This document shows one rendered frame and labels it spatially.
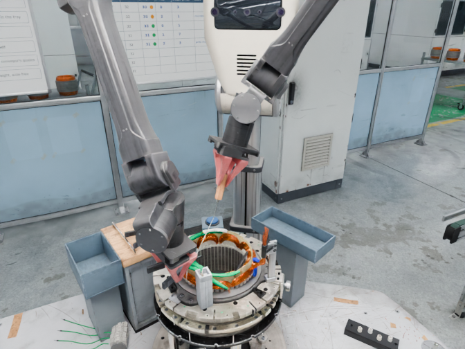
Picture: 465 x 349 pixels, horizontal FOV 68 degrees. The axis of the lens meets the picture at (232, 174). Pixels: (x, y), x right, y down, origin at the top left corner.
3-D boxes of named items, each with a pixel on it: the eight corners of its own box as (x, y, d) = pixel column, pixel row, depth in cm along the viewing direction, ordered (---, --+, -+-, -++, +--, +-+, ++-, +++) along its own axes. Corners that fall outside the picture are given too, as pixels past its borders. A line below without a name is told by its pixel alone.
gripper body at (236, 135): (258, 160, 75) (269, 127, 73) (215, 150, 70) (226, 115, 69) (245, 151, 80) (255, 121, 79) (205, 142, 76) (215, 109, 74)
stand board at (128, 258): (123, 268, 95) (122, 261, 94) (101, 235, 108) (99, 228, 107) (187, 242, 105) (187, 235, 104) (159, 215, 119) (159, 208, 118)
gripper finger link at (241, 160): (239, 193, 75) (252, 152, 73) (210, 188, 72) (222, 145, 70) (228, 182, 81) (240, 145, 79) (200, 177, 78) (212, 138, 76)
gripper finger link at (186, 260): (171, 296, 71) (170, 263, 66) (152, 275, 75) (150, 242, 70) (197, 280, 75) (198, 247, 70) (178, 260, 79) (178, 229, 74)
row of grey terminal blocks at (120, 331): (126, 354, 100) (124, 344, 98) (109, 356, 99) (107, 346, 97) (130, 326, 109) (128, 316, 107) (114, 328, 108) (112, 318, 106)
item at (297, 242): (324, 305, 117) (335, 235, 104) (306, 323, 110) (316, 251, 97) (268, 269, 132) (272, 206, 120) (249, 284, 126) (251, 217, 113)
